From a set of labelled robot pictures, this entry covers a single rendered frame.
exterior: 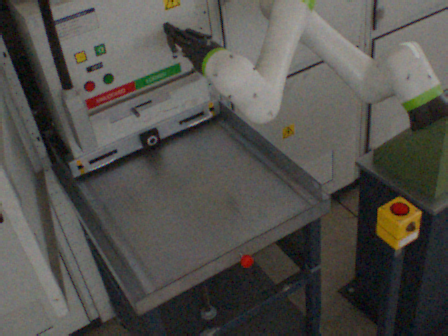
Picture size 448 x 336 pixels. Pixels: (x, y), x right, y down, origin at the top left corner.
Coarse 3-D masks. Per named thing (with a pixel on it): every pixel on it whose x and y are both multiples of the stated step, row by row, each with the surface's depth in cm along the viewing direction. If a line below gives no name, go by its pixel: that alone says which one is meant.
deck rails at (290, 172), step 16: (224, 112) 194; (224, 128) 192; (240, 128) 188; (256, 144) 182; (272, 144) 172; (272, 160) 176; (288, 160) 167; (80, 176) 181; (288, 176) 170; (304, 176) 163; (80, 192) 170; (304, 192) 164; (320, 192) 159; (96, 208) 169; (112, 224) 163; (112, 240) 151; (128, 256) 152; (128, 272) 148; (144, 272) 148; (144, 288) 144
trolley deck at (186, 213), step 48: (192, 144) 188; (240, 144) 185; (96, 192) 175; (144, 192) 172; (192, 192) 170; (240, 192) 167; (288, 192) 165; (96, 240) 159; (144, 240) 157; (192, 240) 155; (240, 240) 153
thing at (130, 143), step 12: (192, 108) 190; (216, 108) 195; (168, 120) 186; (180, 120) 189; (192, 120) 192; (168, 132) 189; (108, 144) 180; (120, 144) 181; (132, 144) 184; (72, 156) 177; (84, 156) 176; (96, 156) 179; (108, 156) 181; (120, 156) 184; (72, 168) 176
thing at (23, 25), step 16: (16, 0) 157; (32, 0) 156; (64, 0) 153; (80, 0) 152; (16, 16) 158; (32, 16) 147; (32, 48) 157; (32, 64) 171; (48, 96) 169; (48, 112) 185; (64, 128) 169; (64, 144) 184
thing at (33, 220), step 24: (0, 96) 148; (0, 120) 138; (0, 144) 130; (0, 168) 111; (24, 168) 164; (0, 192) 114; (24, 192) 150; (48, 192) 178; (0, 216) 122; (24, 216) 120; (48, 216) 170; (24, 240) 123; (48, 240) 162; (48, 264) 132; (48, 288) 134
